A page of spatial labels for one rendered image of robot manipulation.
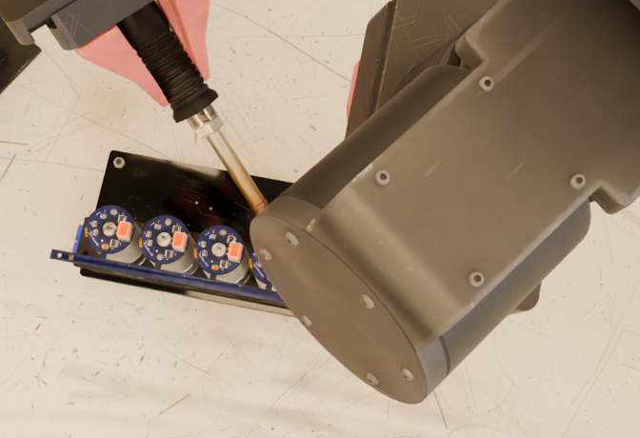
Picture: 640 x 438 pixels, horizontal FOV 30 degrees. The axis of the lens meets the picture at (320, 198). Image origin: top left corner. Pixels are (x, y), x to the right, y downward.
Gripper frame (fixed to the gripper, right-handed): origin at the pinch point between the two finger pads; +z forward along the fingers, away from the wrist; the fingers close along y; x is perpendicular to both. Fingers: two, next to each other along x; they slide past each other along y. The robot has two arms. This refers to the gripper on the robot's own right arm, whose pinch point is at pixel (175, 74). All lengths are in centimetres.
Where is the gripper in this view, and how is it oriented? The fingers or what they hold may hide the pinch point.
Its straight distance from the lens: 57.8
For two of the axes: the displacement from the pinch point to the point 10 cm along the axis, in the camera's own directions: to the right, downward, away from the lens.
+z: 3.1, 6.1, 7.3
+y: 8.3, -5.5, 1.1
